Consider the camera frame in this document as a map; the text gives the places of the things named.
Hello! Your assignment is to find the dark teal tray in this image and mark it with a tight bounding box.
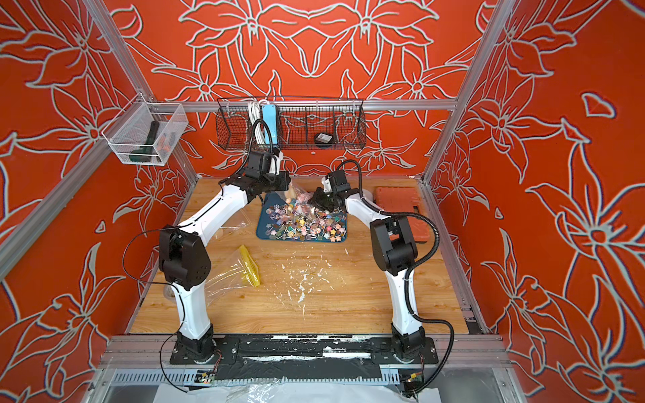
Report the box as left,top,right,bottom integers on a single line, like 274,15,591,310
255,190,349,243

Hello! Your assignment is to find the candy ziploc bag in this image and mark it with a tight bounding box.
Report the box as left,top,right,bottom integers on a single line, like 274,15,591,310
277,181,314,206
205,245,261,304
211,210,250,242

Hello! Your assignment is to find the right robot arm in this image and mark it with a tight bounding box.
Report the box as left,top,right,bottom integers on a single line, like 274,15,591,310
311,170,426,361

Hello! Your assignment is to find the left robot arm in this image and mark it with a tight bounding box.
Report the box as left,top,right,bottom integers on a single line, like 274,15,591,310
159,147,291,364

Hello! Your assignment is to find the poured candy pile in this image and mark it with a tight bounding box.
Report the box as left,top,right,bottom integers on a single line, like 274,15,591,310
264,193,349,242

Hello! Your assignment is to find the orange tool case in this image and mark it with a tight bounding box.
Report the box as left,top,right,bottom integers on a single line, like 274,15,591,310
374,186,433,243

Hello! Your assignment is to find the light blue box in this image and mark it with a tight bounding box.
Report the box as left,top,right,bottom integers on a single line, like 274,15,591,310
262,103,278,146

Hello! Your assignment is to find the green black tool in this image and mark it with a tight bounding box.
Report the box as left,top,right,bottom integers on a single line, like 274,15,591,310
129,120,160,163

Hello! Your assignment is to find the clear plastic bin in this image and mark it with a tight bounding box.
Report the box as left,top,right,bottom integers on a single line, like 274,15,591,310
101,93,188,166

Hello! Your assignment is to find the clear tape roll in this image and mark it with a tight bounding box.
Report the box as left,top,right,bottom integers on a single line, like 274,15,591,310
162,285,178,306

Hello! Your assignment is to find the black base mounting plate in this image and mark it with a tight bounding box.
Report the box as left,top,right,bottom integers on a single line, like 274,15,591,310
170,335,439,386

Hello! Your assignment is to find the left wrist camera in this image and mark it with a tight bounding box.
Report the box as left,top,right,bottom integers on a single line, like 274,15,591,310
269,148,284,176

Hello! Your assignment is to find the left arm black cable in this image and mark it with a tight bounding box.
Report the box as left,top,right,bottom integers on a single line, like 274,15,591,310
122,118,275,394

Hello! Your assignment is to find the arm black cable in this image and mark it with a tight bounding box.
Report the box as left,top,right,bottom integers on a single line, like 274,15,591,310
334,158,455,396
122,118,275,394

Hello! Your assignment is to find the black wire basket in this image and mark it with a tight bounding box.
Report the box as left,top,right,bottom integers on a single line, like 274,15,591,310
215,97,367,150

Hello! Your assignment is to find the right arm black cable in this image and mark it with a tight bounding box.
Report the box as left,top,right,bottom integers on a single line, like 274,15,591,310
334,158,455,396

